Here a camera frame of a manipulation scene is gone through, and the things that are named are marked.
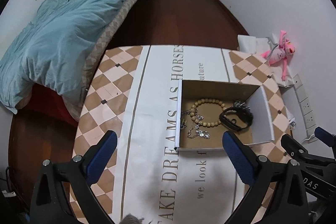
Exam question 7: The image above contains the white wall socket strip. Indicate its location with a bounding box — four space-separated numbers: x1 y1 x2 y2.
293 74 317 144

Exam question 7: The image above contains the blue duvet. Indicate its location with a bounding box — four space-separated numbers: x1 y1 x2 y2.
1 0 125 113

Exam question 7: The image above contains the bed with patterned mattress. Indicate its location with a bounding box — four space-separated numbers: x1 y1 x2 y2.
3 0 137 119

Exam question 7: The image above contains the white cardboard box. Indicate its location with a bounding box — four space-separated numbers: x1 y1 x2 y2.
175 80 274 151

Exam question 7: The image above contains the brown checkered tablecloth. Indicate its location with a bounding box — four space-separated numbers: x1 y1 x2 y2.
73 46 289 223

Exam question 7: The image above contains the wooden bead bracelet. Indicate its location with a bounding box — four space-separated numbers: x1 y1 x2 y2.
190 98 227 128

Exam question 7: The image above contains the silver chunky chain bracelet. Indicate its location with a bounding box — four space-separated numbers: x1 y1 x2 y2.
233 99 251 111

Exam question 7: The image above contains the black fitness band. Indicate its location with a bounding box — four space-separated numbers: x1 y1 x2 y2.
219 106 253 132

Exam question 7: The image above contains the pink panther plush toy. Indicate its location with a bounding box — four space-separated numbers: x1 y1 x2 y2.
261 30 295 81

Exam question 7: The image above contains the silver thin chain necklace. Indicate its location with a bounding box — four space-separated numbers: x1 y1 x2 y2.
186 122 211 140

